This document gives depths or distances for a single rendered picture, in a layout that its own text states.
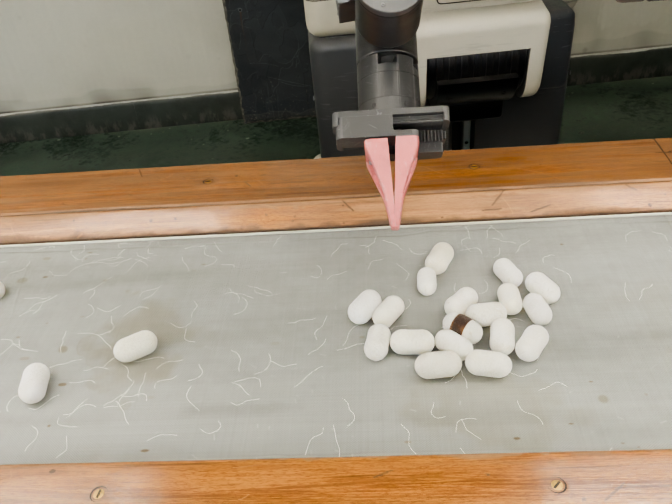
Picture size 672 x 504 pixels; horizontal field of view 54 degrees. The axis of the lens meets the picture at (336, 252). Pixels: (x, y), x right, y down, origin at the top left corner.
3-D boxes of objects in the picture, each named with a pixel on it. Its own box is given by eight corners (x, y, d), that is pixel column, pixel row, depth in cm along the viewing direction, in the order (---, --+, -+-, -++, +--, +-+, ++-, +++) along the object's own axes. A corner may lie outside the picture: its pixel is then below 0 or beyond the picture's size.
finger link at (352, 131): (424, 218, 55) (418, 112, 57) (338, 222, 56) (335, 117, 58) (420, 236, 62) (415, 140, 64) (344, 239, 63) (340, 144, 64)
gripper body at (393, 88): (451, 125, 57) (445, 45, 58) (332, 132, 58) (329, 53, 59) (444, 150, 63) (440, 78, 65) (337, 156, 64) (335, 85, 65)
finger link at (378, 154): (453, 217, 55) (446, 110, 57) (367, 221, 56) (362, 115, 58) (446, 234, 62) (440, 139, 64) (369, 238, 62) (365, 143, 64)
